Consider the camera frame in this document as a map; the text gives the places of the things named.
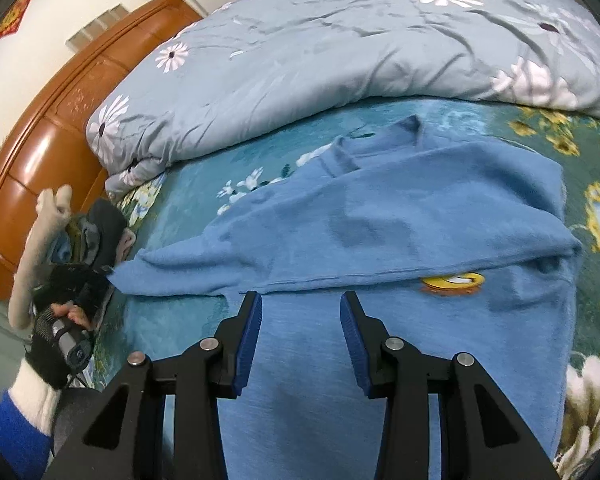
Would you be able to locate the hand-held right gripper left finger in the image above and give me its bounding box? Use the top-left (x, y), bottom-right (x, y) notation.
top-left (42, 290), bottom-right (263, 480)

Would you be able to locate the beige sock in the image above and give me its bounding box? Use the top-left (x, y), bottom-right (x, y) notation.
top-left (7, 185), bottom-right (76, 331)

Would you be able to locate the teal floral bed sheet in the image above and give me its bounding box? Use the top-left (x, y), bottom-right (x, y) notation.
top-left (87, 95), bottom-right (600, 480)

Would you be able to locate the white wall vent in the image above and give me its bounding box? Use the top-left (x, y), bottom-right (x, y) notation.
top-left (65, 4), bottom-right (128, 53)

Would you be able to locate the grey-blue floral duvet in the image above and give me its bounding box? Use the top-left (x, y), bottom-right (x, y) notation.
top-left (85, 0), bottom-right (600, 198)

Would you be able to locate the pile of dark clothes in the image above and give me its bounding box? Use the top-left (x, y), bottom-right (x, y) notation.
top-left (50, 199), bottom-right (138, 268)

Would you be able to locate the blue towel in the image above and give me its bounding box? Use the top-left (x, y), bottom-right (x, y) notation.
top-left (107, 114), bottom-right (583, 480)

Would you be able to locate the wooden headboard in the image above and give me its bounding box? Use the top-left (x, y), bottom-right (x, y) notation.
top-left (0, 0), bottom-right (203, 303)

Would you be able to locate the person's left hand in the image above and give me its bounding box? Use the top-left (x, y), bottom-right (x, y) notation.
top-left (24, 285), bottom-right (91, 392)

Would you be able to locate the red wall decoration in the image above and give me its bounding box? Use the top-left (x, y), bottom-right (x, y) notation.
top-left (0, 0), bottom-right (36, 43)

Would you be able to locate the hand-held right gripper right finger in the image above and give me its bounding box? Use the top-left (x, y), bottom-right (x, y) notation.
top-left (340, 290), bottom-right (561, 480)

